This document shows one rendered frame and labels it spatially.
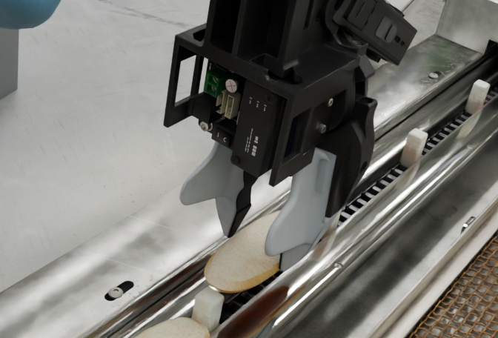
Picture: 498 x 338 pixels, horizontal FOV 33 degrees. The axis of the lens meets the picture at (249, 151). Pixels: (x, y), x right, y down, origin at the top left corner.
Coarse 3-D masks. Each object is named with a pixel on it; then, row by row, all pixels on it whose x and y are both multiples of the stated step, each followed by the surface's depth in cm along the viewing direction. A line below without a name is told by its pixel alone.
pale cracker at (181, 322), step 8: (168, 320) 48; (176, 320) 48; (184, 320) 48; (192, 320) 48; (152, 328) 47; (160, 328) 47; (168, 328) 47; (176, 328) 47; (184, 328) 47; (192, 328) 48; (200, 328) 48; (136, 336) 46; (144, 336) 46; (152, 336) 46; (160, 336) 46; (168, 336) 47; (176, 336) 47; (184, 336) 47; (192, 336) 47; (200, 336) 47; (208, 336) 48
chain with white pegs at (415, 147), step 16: (480, 80) 80; (480, 96) 79; (464, 112) 80; (416, 128) 69; (448, 128) 78; (416, 144) 69; (432, 144) 74; (400, 160) 70; (416, 160) 70; (384, 176) 68; (368, 192) 66; (352, 208) 64; (336, 224) 60; (320, 240) 60; (208, 288) 49; (256, 288) 54; (208, 304) 48; (224, 304) 52; (208, 320) 48; (224, 320) 51
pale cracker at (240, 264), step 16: (256, 224) 53; (240, 240) 51; (256, 240) 51; (224, 256) 49; (240, 256) 50; (256, 256) 50; (272, 256) 50; (208, 272) 49; (224, 272) 49; (240, 272) 49; (256, 272) 49; (272, 272) 50; (224, 288) 48; (240, 288) 48
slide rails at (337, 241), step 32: (448, 96) 80; (480, 128) 76; (384, 160) 68; (384, 192) 64; (352, 224) 60; (320, 256) 56; (192, 288) 52; (288, 288) 53; (160, 320) 49; (256, 320) 50
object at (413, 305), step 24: (480, 216) 55; (456, 240) 52; (480, 240) 54; (456, 264) 51; (432, 288) 49; (408, 312) 47; (432, 312) 48; (456, 312) 47; (480, 312) 48; (384, 336) 45; (456, 336) 46; (480, 336) 46
